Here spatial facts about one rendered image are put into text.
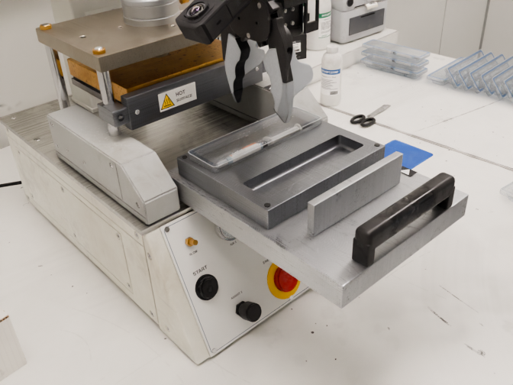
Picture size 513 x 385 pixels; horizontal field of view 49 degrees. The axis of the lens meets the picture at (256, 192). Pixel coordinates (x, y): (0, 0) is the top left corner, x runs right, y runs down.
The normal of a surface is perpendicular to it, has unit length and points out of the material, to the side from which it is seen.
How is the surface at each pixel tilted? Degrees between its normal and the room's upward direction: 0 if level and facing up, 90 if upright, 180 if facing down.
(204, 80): 90
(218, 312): 65
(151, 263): 90
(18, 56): 90
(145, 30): 0
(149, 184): 41
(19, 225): 0
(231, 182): 0
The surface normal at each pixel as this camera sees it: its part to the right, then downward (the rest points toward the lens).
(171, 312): -0.74, 0.39
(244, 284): 0.59, -0.01
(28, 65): 0.71, 0.36
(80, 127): -0.04, -0.84
